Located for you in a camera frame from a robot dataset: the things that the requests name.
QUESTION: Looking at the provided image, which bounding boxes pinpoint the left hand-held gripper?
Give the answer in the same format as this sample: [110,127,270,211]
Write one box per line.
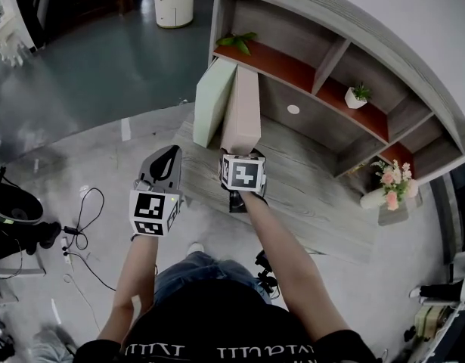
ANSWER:
[129,144,184,237]

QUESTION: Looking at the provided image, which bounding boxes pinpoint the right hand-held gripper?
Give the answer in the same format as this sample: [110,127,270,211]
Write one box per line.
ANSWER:
[220,148,269,214]

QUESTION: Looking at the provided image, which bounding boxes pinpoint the pink box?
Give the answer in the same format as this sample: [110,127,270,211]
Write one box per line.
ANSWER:
[220,66,263,157]

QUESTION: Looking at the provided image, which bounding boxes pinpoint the light green box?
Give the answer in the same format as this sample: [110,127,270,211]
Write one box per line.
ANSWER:
[193,57,239,150]

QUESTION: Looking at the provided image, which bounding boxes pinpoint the person's left forearm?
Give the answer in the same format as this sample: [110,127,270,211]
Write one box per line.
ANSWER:
[97,234,160,343]

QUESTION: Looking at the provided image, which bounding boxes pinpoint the person's right forearm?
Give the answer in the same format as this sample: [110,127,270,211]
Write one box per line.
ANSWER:
[240,194,351,343]

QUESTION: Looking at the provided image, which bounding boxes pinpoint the grey wooden desk with shelves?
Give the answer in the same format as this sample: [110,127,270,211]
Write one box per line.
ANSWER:
[171,0,465,267]

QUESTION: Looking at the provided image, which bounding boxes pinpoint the person's blue jeans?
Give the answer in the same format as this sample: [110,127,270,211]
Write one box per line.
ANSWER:
[153,250,271,306]

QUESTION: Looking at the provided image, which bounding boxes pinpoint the small white potted plant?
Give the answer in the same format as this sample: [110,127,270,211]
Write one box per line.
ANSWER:
[343,82,373,110]

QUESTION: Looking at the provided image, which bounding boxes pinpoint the green leafy plant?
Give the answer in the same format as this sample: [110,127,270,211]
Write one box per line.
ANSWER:
[215,31,259,57]

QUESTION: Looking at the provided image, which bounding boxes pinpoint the white power strip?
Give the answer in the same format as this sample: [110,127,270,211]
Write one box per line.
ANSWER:
[59,236,74,265]

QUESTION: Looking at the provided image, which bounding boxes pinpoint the white vase with pink flowers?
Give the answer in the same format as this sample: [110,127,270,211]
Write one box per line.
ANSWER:
[359,159,421,213]

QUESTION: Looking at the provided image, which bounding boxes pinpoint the black bag with green stripe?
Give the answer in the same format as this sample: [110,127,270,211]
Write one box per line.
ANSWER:
[0,179,45,227]

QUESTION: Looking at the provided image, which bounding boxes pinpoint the white round drawer cabinet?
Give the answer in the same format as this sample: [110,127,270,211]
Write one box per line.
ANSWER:
[152,0,196,29]

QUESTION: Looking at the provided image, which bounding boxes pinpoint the person's black shirt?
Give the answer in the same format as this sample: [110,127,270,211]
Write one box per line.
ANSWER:
[73,291,377,363]

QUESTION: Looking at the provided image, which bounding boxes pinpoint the dark wooden staircase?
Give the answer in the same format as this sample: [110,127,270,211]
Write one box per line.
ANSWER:
[27,0,135,45]

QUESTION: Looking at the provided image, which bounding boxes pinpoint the beige plastic housing block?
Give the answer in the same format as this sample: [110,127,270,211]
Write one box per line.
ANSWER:
[413,306,451,337]

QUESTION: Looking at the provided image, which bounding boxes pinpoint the white work desk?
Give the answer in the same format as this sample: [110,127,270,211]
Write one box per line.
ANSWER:
[401,251,465,363]

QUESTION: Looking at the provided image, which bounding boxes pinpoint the black floor cable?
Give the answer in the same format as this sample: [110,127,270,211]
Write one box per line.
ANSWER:
[60,186,119,293]

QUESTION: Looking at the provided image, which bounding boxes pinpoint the black monitor mount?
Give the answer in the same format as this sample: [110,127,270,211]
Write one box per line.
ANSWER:
[253,250,281,299]

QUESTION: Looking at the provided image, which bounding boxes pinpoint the grey metal frame table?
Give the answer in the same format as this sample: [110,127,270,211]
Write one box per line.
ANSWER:
[0,254,48,306]

